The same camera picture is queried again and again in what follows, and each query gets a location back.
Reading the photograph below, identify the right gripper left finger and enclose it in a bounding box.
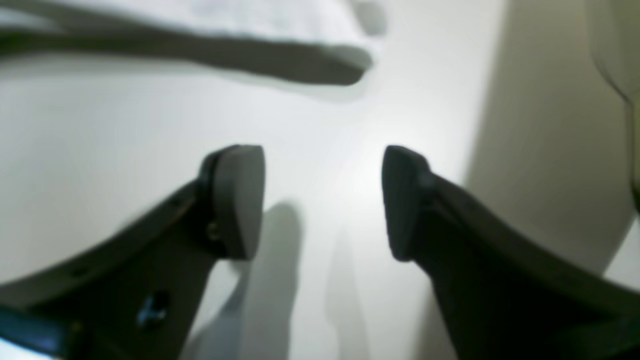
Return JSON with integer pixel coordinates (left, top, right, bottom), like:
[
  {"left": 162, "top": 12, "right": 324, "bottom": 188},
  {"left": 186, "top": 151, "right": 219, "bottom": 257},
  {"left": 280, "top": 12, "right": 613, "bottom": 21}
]
[{"left": 0, "top": 145, "right": 266, "bottom": 360}]

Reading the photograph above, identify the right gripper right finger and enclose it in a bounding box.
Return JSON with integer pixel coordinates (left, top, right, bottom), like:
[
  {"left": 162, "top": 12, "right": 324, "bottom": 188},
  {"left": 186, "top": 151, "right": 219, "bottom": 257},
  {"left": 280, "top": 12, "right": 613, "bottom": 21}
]
[{"left": 381, "top": 145, "right": 640, "bottom": 360}]

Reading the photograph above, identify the white t-shirt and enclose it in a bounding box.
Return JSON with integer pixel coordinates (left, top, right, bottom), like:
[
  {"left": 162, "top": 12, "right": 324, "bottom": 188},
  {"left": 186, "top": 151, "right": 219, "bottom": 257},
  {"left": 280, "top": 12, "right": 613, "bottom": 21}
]
[{"left": 1, "top": 0, "right": 388, "bottom": 85}]

